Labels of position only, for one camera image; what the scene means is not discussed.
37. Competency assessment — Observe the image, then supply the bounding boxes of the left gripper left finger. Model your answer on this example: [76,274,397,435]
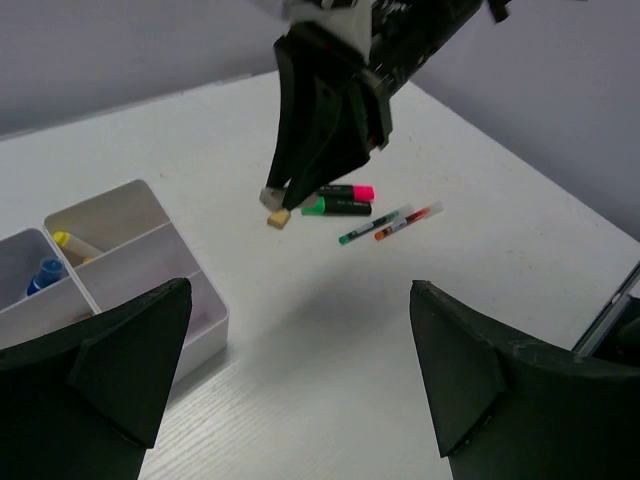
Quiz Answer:
[1,278,192,479]

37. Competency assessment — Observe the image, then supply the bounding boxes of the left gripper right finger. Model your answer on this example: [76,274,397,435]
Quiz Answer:
[410,281,639,479]

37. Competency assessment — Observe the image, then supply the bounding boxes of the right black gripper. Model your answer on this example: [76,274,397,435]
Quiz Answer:
[267,1,480,209]

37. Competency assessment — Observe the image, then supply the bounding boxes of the grey white eraser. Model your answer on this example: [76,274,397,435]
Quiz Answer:
[259,187,286,211]

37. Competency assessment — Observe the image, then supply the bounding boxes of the clear glue bottle blue cap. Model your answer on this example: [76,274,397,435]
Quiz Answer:
[26,257,65,297]

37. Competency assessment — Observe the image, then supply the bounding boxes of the yellow-capped white pen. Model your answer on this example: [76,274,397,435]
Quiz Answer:
[52,231,103,263]

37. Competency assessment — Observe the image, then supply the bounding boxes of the pink highlighter marker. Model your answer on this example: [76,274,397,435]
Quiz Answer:
[317,184,375,203]

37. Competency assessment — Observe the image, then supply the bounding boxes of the green highlighter marker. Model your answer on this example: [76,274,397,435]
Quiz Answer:
[301,197,372,217]

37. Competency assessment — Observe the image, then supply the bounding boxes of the left white organizer box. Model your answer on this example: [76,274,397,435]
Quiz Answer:
[1,228,99,349]

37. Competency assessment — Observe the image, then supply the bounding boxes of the white organizer box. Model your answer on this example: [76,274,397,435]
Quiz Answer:
[44,180,229,383]
[1,228,99,349]

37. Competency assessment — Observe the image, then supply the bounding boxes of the tan eraser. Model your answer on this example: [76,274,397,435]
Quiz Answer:
[267,209,291,230]

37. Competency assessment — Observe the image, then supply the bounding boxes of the green gel pen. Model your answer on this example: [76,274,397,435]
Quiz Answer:
[338,204,413,245]

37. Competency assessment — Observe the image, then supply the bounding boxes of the red gel pen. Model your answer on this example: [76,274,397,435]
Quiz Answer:
[374,201,443,241]

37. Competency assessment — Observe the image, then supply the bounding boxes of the right white organizer box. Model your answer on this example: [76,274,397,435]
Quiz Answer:
[44,180,229,383]

